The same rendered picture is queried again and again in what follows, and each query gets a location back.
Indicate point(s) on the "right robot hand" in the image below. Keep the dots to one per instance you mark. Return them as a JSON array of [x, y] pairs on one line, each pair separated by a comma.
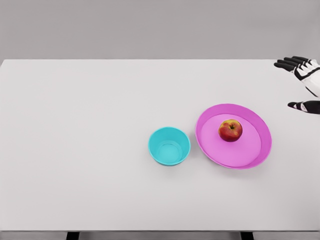
[[313, 78]]

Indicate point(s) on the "red yellow apple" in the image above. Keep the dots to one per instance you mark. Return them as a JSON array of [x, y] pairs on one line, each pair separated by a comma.
[[230, 130]]

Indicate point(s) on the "pink plate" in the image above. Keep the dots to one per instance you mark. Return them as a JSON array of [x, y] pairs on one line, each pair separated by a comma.
[[240, 152]]

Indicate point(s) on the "blue bowl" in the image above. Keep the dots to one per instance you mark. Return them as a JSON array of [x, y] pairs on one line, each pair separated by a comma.
[[169, 147]]

